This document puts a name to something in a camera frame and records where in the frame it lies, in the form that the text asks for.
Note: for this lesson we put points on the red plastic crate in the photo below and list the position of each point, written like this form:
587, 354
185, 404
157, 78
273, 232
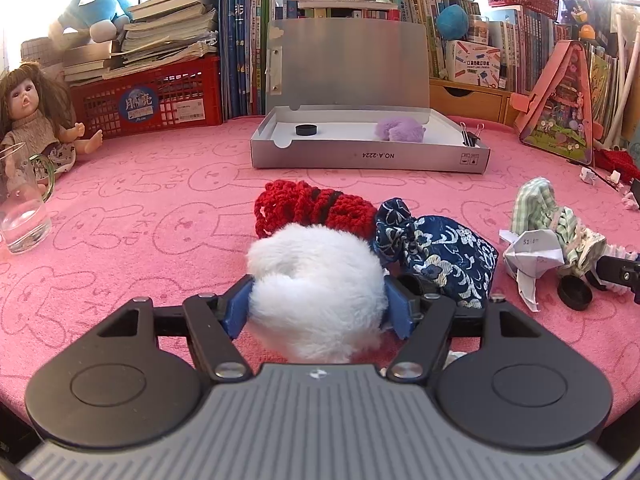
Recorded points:
165, 105

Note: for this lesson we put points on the red crochet pouch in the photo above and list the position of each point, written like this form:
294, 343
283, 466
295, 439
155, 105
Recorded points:
320, 205

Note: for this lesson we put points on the stack of worn books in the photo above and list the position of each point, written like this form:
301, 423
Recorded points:
165, 30

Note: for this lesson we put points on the green plaid fabric pouch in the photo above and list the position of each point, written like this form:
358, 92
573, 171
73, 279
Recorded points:
537, 205

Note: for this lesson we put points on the black binder clip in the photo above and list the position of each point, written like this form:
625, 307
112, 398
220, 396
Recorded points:
477, 132
466, 136

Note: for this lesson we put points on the row of thin blue books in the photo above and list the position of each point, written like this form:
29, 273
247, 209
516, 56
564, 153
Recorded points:
240, 50

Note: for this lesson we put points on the pink rabbit-print blanket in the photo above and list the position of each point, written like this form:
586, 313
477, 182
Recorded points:
150, 240

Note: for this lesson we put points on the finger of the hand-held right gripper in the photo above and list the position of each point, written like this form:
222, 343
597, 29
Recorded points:
620, 275

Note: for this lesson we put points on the stack of small flat books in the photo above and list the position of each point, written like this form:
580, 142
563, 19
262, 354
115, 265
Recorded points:
340, 7

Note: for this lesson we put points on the small white paper scrap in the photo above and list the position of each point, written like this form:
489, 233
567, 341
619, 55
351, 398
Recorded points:
587, 176
629, 201
615, 177

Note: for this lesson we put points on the wooden drawer organizer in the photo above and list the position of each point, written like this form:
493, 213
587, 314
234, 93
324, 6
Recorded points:
470, 97

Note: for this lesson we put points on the black round cap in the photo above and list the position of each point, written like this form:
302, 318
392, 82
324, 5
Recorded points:
306, 129
575, 294

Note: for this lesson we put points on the round blue plush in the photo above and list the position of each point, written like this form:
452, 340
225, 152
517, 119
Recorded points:
452, 22

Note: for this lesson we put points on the blue and white plush cat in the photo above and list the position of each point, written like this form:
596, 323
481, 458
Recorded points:
95, 10

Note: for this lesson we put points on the blue floral fabric pouch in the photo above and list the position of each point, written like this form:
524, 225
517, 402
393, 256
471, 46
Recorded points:
445, 255

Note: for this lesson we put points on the purple fluffy pom-pom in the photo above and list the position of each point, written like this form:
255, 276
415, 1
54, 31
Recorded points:
400, 129

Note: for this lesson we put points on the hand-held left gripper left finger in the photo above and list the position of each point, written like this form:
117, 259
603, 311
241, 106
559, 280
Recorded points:
240, 306

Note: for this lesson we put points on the white paper figure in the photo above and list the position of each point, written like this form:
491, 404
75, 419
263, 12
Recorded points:
530, 255

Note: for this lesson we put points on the silver cardboard box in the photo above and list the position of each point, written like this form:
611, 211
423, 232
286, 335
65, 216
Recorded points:
350, 60

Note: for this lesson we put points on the clear glass pitcher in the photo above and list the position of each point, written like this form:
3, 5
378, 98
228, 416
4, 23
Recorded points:
22, 210

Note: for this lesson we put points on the white fluffy pom-pom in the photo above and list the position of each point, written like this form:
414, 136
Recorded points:
315, 290

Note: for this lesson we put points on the white grid storage box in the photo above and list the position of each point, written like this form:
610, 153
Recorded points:
40, 52

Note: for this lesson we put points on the row of colourful upright books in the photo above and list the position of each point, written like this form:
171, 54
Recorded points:
530, 45

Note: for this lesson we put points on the white pencil-print printer box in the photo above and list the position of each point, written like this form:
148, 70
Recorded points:
472, 62

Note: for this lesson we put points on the dark blue printed box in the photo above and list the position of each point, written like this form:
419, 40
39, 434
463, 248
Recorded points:
582, 0

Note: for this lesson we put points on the pink house-shaped toy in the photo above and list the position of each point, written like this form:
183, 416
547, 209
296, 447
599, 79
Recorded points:
555, 110

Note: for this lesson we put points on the red knitted cloth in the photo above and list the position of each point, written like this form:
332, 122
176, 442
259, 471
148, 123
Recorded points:
610, 160

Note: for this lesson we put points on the brown-haired baby doll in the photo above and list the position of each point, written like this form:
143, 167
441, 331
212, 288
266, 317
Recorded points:
30, 110

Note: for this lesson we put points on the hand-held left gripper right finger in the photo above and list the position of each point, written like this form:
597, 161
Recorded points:
400, 310

